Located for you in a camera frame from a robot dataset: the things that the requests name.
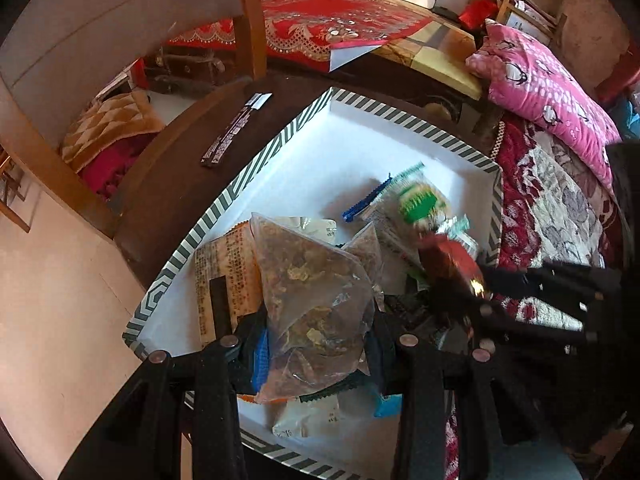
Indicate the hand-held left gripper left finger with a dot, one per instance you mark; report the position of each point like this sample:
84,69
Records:
260,360

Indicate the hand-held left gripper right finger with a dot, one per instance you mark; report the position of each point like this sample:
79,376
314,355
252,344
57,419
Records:
377,355

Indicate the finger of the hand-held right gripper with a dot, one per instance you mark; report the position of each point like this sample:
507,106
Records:
525,327
550,275

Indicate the light blue snack packet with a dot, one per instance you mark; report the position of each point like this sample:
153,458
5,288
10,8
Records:
387,405

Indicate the clear plastic snack bag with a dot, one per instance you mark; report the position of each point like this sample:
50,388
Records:
315,300

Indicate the yellow cracker packet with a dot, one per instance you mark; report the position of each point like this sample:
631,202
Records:
225,280

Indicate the red-brown snack packet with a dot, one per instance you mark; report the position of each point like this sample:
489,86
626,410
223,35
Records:
452,260

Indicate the white printed snack packet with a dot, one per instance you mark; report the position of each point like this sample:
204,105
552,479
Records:
320,227

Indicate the green and white snack packet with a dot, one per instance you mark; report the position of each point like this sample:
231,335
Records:
420,200

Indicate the blue-edged clear snack packet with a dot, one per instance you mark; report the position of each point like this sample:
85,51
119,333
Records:
367,200

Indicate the white box with striped rim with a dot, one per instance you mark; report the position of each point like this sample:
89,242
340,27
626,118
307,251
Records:
320,160

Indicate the floral plush blanket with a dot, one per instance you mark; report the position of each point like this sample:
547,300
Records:
560,210

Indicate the pink printed pillow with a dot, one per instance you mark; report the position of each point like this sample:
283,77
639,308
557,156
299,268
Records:
540,90

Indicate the long black snack packet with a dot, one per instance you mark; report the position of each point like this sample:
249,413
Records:
235,130

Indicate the red cushion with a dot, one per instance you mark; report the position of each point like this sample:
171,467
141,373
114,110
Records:
115,165

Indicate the red folded cloth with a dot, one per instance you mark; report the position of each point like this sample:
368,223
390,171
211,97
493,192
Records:
477,14

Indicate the orange checkered cushion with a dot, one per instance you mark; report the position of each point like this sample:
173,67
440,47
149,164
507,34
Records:
107,125

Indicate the dark brown suitcase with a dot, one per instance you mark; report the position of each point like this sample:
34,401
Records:
190,67

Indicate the wooden chair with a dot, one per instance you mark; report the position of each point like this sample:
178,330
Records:
250,15

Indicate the red embroidered bedspread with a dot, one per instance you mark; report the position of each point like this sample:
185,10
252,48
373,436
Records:
310,15

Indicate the wooden frame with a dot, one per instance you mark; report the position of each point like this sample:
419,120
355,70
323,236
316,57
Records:
530,10

